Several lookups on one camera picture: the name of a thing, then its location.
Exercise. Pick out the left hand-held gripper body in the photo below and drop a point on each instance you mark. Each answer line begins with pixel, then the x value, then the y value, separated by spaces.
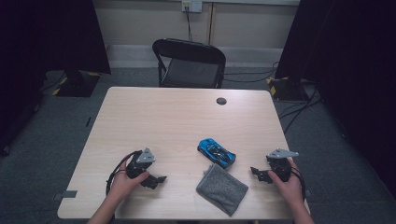
pixel 140 166

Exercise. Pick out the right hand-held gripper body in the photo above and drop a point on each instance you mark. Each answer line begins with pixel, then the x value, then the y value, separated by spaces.
pixel 280 166

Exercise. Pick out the grey cloth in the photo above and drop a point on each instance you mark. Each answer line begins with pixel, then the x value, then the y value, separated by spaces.
pixel 221 189

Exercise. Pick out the blue toy car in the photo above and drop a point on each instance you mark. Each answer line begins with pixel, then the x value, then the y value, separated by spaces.
pixel 216 153

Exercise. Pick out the person's right hand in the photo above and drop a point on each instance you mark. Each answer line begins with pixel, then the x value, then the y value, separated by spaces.
pixel 291 188

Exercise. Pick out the person's left hand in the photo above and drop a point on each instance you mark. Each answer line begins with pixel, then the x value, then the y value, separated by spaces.
pixel 124 185

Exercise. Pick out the grey tape strip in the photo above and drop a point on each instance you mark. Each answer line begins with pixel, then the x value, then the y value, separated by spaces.
pixel 67 194
pixel 308 193

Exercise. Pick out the small black floor strip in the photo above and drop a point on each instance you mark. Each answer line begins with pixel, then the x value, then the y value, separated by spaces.
pixel 88 121

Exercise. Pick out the black stand base yellow stripes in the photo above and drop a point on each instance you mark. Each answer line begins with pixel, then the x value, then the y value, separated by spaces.
pixel 77 85
pixel 286 88

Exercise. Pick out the round black table grommet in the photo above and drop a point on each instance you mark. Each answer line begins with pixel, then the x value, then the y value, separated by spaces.
pixel 221 101

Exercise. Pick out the black folding chair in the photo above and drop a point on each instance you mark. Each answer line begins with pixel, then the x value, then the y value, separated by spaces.
pixel 190 63

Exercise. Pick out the black curtain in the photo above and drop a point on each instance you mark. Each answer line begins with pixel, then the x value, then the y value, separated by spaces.
pixel 351 62
pixel 46 37

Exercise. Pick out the white wall socket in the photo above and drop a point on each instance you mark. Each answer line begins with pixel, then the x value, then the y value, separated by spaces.
pixel 191 5

